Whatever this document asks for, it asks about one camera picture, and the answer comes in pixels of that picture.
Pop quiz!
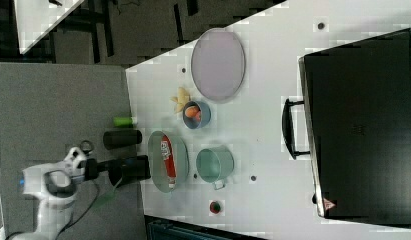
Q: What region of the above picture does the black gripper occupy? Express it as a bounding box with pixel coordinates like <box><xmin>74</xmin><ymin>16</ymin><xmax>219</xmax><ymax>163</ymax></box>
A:
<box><xmin>84</xmin><ymin>155</ymin><xmax>151</xmax><ymax>186</ymax></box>

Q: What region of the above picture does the red ketchup bottle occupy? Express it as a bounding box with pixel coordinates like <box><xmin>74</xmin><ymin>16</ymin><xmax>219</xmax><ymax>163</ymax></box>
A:
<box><xmin>160</xmin><ymin>135</ymin><xmax>176</xmax><ymax>189</ymax></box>

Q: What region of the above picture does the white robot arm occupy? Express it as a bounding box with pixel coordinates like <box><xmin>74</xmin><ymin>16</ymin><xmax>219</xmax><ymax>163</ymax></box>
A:
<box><xmin>6</xmin><ymin>147</ymin><xmax>150</xmax><ymax>240</ymax></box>

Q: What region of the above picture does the green oval strainer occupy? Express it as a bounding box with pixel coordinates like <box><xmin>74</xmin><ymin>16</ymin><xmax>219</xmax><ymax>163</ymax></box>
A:
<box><xmin>148</xmin><ymin>131</ymin><xmax>189</xmax><ymax>193</ymax></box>

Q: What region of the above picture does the black cylinder cup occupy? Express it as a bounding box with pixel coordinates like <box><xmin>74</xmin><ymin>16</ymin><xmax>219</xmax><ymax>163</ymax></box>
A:
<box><xmin>103</xmin><ymin>129</ymin><xmax>143</xmax><ymax>150</ymax></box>

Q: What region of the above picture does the green cylinder object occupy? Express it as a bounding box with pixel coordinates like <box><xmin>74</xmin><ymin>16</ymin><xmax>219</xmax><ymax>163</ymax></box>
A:
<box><xmin>113</xmin><ymin>117</ymin><xmax>133</xmax><ymax>128</ymax></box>

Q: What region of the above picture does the orange toy fruit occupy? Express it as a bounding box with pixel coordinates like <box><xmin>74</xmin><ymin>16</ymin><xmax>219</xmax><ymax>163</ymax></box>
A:
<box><xmin>185</xmin><ymin>106</ymin><xmax>199</xmax><ymax>118</ymax></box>

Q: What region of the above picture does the green metal pot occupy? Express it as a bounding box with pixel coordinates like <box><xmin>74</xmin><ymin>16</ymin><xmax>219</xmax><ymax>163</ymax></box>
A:
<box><xmin>196</xmin><ymin>145</ymin><xmax>234</xmax><ymax>190</ymax></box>

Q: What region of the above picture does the red toy fruit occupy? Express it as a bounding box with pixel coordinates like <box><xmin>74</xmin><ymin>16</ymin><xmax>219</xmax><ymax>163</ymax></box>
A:
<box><xmin>194</xmin><ymin>111</ymin><xmax>201</xmax><ymax>122</ymax></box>

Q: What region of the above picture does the yellow banana bunch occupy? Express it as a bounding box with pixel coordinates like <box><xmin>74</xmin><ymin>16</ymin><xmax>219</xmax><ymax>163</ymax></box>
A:
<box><xmin>170</xmin><ymin>87</ymin><xmax>190</xmax><ymax>113</ymax></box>

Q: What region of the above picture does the red strawberry toy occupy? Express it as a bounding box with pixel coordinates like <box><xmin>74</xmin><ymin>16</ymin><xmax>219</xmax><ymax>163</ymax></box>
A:
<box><xmin>209</xmin><ymin>201</ymin><xmax>221</xmax><ymax>214</ymax></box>

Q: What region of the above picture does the small blue bowl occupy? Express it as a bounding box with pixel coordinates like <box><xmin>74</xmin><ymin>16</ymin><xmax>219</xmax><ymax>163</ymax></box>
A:
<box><xmin>182</xmin><ymin>101</ymin><xmax>211</xmax><ymax>129</ymax></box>

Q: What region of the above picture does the round grey plate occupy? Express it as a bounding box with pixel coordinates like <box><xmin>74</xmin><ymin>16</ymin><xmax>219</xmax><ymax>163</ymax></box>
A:
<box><xmin>191</xmin><ymin>28</ymin><xmax>246</xmax><ymax>103</ymax></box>

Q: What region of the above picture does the black toaster oven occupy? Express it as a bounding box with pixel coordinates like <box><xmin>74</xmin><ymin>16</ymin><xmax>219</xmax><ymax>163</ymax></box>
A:
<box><xmin>298</xmin><ymin>28</ymin><xmax>411</xmax><ymax>229</ymax></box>

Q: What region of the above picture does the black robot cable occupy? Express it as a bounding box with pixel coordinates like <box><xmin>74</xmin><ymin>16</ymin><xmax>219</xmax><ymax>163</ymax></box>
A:
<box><xmin>54</xmin><ymin>179</ymin><xmax>101</xmax><ymax>239</ymax></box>

